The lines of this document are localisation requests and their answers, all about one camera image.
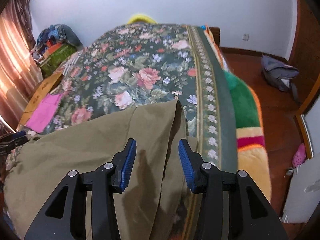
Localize olive green pants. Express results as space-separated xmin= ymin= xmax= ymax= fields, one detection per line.
xmin=4 ymin=101 xmax=187 ymax=239

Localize pink folded pants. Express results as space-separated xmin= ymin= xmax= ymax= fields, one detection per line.
xmin=25 ymin=94 xmax=62 ymax=133

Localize wooden lap desk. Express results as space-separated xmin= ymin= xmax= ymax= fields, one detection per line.
xmin=17 ymin=71 xmax=63 ymax=130

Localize colourful plush blanket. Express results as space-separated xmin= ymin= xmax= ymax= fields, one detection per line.
xmin=204 ymin=26 xmax=272 ymax=201

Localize pink striped curtain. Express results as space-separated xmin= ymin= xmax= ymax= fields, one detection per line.
xmin=1 ymin=0 xmax=42 ymax=131

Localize green storage box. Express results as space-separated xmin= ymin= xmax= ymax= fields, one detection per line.
xmin=40 ymin=43 xmax=77 ymax=78

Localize floral green bedspread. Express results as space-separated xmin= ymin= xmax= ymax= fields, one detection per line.
xmin=4 ymin=23 xmax=238 ymax=240

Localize pink slipper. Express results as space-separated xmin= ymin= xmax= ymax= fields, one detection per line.
xmin=292 ymin=143 xmax=306 ymax=168

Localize pile of blue clothes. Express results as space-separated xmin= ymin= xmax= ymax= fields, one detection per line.
xmin=35 ymin=24 xmax=82 ymax=54

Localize grey backpack on floor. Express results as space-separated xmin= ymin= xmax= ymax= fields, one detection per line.
xmin=261 ymin=55 xmax=299 ymax=103

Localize wooden wardrobe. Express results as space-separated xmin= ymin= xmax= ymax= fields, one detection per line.
xmin=289 ymin=0 xmax=319 ymax=115

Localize white wall socket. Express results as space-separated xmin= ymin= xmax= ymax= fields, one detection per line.
xmin=243 ymin=34 xmax=249 ymax=41

